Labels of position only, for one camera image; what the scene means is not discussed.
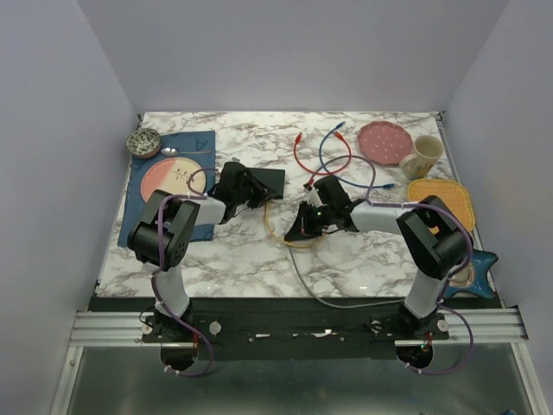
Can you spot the blue cloth placemat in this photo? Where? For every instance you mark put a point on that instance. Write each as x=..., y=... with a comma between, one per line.
x=185, y=141

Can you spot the yellow woven mat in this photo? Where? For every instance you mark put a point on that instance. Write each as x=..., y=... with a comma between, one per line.
x=455, y=197

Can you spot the silver spoon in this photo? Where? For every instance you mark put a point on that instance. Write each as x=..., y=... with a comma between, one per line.
x=172, y=152

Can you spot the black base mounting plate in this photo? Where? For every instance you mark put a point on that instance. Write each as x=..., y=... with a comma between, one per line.
x=293, y=329

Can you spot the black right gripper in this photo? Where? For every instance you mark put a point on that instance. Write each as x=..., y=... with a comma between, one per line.
x=301, y=227

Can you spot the dark grey network switch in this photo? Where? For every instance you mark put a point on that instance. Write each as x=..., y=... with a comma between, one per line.
x=271, y=178

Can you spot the cream ceramic mug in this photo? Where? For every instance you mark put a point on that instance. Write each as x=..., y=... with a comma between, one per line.
x=425, y=153

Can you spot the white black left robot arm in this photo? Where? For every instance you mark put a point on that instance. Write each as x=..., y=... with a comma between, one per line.
x=165, y=228

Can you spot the pink dotted plate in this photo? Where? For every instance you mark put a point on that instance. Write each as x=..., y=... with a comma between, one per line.
x=384, y=143

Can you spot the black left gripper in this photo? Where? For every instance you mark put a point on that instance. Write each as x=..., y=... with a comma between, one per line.
x=260, y=196

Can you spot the pink and cream plate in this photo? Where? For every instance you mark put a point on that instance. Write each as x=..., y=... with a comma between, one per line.
x=173, y=176

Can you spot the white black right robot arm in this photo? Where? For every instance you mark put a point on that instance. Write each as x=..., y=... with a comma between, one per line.
x=438, y=243

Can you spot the aluminium rail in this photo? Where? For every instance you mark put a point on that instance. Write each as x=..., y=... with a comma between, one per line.
x=461, y=379

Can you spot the small patterned bowl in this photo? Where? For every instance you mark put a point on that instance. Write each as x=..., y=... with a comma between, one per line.
x=144, y=143

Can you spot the blue star shaped dish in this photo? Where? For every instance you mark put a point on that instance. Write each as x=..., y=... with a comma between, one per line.
x=473, y=279

